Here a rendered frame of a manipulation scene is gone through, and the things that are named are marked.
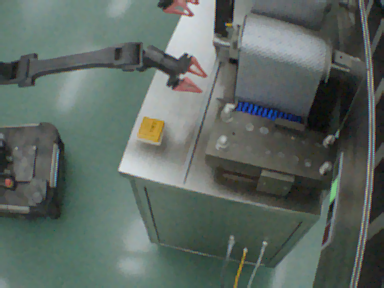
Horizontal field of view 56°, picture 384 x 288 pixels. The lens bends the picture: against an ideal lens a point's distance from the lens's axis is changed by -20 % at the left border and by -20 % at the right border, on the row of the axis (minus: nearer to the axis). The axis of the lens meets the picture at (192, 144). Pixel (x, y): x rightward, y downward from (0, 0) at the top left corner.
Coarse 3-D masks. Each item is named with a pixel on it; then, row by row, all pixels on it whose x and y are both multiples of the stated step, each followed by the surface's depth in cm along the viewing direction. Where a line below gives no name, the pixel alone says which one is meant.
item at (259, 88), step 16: (240, 80) 122; (256, 80) 119; (272, 80) 117; (288, 80) 115; (240, 96) 128; (256, 96) 126; (272, 96) 124; (288, 96) 121; (304, 96) 119; (288, 112) 128; (304, 112) 125
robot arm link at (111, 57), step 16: (112, 48) 118; (128, 48) 117; (32, 64) 120; (48, 64) 119; (64, 64) 119; (80, 64) 118; (96, 64) 118; (112, 64) 118; (128, 64) 118; (32, 80) 122
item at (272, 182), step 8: (264, 176) 120; (272, 176) 119; (280, 176) 119; (288, 176) 119; (264, 184) 123; (272, 184) 123; (280, 184) 122; (288, 184) 120; (264, 192) 129; (272, 192) 128; (280, 192) 126
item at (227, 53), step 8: (224, 40) 121; (232, 40) 119; (224, 48) 127; (232, 48) 121; (224, 56) 125; (232, 56) 124; (232, 64) 129; (232, 72) 132; (224, 80) 137; (232, 80) 136; (224, 88) 141; (232, 88) 139; (216, 96) 145; (224, 96) 145; (232, 96) 143
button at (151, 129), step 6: (144, 120) 139; (150, 120) 139; (156, 120) 139; (162, 120) 139; (144, 126) 138; (150, 126) 138; (156, 126) 138; (162, 126) 139; (138, 132) 137; (144, 132) 137; (150, 132) 137; (156, 132) 137; (144, 138) 138; (150, 138) 137; (156, 138) 136
